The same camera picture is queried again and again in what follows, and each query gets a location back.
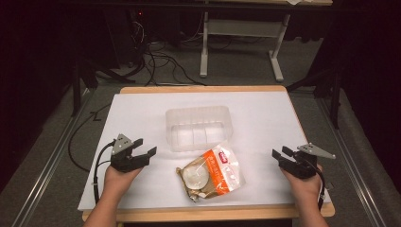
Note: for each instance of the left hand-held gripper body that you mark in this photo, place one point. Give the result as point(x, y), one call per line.
point(126, 162)

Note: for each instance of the white table sheet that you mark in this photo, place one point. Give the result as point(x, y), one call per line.
point(268, 126)

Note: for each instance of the black metal stand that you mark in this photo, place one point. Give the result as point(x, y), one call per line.
point(82, 75)
point(331, 85)

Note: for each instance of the white metal desk frame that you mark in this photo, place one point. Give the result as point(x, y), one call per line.
point(242, 30)

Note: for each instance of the person's right hand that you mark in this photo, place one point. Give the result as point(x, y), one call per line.
point(305, 187)

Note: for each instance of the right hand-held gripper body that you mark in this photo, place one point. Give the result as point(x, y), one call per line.
point(299, 165)

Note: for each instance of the orange and clear snack packet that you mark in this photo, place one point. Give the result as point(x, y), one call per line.
point(209, 173)

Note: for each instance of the metal floor rail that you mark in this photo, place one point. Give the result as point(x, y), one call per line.
point(353, 157)
point(50, 164)

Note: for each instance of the clear plastic container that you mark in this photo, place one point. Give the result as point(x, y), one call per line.
point(198, 129)

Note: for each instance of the person's left hand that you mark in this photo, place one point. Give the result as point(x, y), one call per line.
point(118, 180)

